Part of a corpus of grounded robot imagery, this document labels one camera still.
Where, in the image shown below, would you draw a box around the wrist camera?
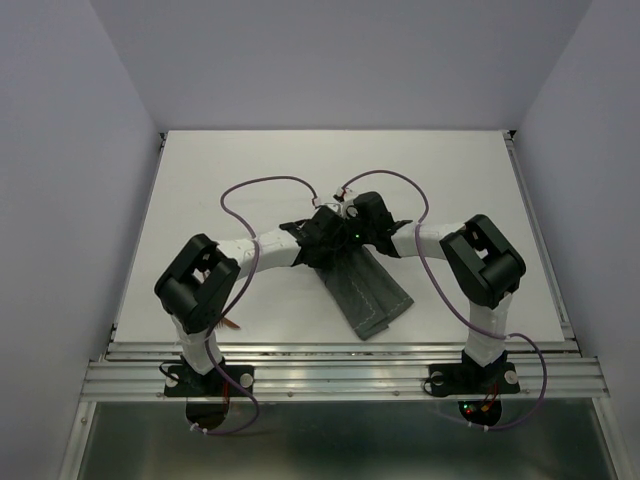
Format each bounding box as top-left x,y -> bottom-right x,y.
333,187 -> 358,203
323,202 -> 344,217

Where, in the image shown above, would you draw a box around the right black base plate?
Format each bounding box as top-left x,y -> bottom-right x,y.
423,351 -> 520,398

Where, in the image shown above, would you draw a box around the aluminium right side rail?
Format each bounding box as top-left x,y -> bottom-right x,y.
501,130 -> 583,356

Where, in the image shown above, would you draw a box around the aluminium rail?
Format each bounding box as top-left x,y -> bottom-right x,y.
80,340 -> 609,403
501,130 -> 583,356

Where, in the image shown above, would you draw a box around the aluminium front rail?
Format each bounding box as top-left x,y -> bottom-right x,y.
80,340 -> 609,403

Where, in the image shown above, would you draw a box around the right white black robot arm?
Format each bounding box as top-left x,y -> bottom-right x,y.
336,188 -> 526,390

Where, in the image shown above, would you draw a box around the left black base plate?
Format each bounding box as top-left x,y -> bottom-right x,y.
158,362 -> 245,398

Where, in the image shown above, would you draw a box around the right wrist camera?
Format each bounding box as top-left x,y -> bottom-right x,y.
333,187 -> 358,203

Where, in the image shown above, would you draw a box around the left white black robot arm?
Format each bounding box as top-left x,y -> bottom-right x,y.
154,207 -> 359,398

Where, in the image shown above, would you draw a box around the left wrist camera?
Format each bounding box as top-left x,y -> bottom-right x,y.
323,202 -> 344,217

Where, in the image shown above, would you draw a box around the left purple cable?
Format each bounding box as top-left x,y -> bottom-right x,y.
189,174 -> 321,435

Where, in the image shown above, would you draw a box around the purple cable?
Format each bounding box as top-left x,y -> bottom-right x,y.
189,174 -> 321,435
339,170 -> 547,433

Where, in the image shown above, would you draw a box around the grey cloth napkin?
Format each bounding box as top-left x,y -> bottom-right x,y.
315,247 -> 414,341

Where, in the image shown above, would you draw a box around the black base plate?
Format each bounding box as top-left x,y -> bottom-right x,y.
423,351 -> 520,398
158,362 -> 245,398

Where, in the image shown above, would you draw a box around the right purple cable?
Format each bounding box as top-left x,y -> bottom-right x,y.
339,170 -> 547,433

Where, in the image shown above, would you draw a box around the copper knife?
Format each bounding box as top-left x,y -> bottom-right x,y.
221,318 -> 241,330

